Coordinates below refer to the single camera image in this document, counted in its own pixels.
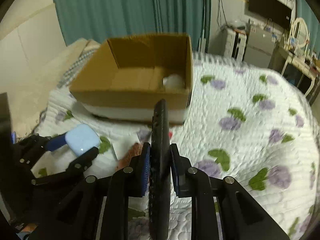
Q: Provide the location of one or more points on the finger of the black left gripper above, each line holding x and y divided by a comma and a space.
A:
32, 148
75, 169

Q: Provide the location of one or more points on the teal curtain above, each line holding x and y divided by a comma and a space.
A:
103, 19
304, 11

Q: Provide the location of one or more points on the black wall television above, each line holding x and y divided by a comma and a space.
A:
272, 10

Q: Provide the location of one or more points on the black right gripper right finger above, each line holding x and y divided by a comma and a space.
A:
191, 182

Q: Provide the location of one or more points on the white oval mirror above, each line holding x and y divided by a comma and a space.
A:
299, 31

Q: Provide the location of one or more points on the grey small refrigerator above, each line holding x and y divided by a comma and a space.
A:
259, 47

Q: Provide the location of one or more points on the white dressing table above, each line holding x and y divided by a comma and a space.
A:
300, 65

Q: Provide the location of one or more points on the white suitcase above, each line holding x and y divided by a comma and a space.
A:
234, 43

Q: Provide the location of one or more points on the light blue earbuds case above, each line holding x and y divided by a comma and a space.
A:
81, 139

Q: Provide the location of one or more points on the white round object in box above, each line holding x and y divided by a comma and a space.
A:
174, 81

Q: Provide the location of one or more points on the checkered bed sheet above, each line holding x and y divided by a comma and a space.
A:
76, 67

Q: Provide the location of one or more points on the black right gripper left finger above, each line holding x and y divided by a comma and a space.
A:
130, 181

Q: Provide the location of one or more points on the brown cardboard box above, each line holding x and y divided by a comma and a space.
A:
123, 80

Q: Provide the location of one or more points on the beige blanket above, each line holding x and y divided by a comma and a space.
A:
30, 96

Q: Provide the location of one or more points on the teal right curtain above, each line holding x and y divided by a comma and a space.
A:
304, 11

